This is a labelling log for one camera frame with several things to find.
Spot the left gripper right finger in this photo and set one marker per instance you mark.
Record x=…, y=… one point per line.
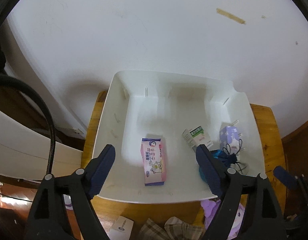
x=214, y=179

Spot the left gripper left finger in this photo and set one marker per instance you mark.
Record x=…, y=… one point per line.
x=98, y=169

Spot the blue green drawstring pouch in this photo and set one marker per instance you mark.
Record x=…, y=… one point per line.
x=223, y=155

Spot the purple white carton box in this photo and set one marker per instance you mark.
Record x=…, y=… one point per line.
x=230, y=141

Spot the green white medicine box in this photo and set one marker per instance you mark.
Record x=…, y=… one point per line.
x=195, y=137

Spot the pink wet wipes pack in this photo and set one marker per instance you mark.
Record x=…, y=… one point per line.
x=154, y=163

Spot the white blue HP box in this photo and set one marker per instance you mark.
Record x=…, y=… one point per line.
x=122, y=224

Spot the plaid fabric bow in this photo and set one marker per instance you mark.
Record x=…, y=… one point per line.
x=174, y=228

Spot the purple plush toy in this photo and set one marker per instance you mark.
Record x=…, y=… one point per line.
x=221, y=216

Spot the wooden door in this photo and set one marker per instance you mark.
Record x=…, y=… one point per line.
x=295, y=146

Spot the white plastic storage bin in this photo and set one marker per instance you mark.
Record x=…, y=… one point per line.
x=146, y=104

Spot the white bladeless fan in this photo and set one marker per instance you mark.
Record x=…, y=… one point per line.
x=31, y=56

